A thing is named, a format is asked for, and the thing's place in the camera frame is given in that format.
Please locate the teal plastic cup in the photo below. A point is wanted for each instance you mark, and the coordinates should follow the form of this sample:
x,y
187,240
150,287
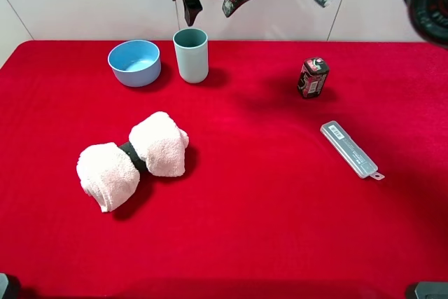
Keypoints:
x,y
191,48

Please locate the blue plastic bowl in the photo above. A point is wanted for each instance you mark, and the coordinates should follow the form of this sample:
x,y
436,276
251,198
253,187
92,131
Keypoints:
x,y
135,63

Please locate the black red gum box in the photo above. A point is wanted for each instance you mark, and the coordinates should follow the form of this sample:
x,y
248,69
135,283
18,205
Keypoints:
x,y
312,78

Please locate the black towel band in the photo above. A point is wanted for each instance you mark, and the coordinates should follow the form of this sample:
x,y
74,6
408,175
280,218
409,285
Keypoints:
x,y
139,164

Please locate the rolled white towel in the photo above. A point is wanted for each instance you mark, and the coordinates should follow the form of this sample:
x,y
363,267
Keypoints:
x,y
107,174

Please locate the clear plastic toothbrush case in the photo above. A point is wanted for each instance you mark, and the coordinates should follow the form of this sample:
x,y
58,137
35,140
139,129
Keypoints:
x,y
356,157

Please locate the black left base corner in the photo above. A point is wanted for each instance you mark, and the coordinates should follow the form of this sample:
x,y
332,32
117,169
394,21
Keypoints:
x,y
9,286

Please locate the black base corner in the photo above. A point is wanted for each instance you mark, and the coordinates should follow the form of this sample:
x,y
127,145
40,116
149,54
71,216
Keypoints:
x,y
9,286
427,290

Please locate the black right base corner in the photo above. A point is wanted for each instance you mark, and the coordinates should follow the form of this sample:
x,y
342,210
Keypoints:
x,y
427,290

